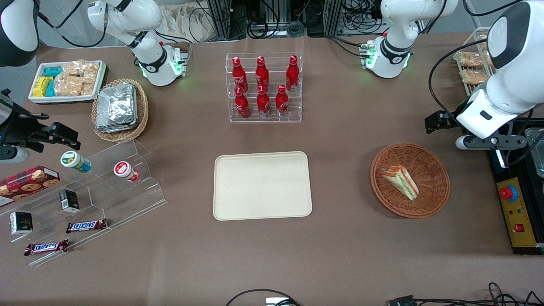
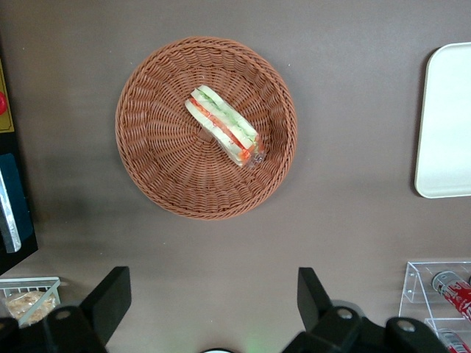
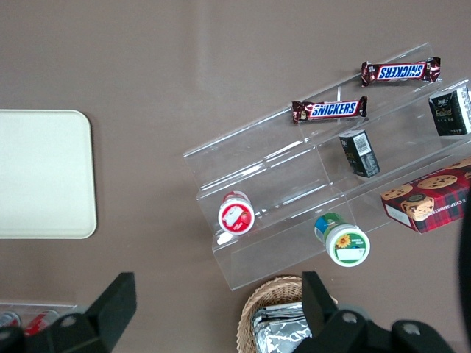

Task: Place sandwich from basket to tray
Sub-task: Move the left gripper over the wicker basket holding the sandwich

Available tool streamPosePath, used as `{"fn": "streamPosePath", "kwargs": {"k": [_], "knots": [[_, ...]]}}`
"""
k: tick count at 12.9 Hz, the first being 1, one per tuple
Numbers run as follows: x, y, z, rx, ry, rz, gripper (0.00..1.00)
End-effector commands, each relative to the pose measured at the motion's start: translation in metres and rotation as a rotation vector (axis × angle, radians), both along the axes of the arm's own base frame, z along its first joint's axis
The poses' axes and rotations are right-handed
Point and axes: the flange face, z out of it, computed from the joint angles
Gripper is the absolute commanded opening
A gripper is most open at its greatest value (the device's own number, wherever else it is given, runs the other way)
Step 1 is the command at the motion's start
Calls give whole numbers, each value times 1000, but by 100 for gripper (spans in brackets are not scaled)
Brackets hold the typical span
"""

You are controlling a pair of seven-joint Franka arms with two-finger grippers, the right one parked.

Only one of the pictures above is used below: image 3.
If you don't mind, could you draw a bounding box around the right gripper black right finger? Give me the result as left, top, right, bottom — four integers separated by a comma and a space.
294, 271, 456, 353

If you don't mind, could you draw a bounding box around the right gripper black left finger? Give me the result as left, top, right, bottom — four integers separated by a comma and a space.
0, 271, 138, 353

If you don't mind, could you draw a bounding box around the light wicker basket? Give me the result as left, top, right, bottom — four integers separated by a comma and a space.
237, 275, 339, 353

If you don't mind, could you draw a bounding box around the cream plastic tray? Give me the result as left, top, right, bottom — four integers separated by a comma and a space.
0, 109, 98, 240

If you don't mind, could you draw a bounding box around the silver foil wrapped package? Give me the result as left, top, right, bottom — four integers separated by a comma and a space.
257, 315, 314, 353
251, 302, 306, 321

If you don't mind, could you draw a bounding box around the clear acrylic bottle rack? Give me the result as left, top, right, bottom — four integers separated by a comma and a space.
0, 302, 79, 332

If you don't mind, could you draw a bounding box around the green lidded yogurt cup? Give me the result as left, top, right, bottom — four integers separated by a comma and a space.
314, 212, 372, 268

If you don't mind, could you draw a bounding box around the red lidded yogurt cup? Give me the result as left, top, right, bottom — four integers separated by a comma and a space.
217, 190, 256, 235

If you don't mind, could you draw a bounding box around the clear acrylic stepped stand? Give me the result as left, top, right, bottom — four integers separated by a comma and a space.
183, 42, 471, 292

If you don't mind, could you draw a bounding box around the red plaid cookie box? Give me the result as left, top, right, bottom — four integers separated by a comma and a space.
380, 157, 471, 234

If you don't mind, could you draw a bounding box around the black drink carton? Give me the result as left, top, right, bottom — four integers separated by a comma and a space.
338, 129, 381, 179
428, 85, 471, 138

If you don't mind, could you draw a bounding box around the brown Snickers bar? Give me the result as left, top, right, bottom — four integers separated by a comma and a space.
291, 96, 369, 124
360, 57, 442, 88

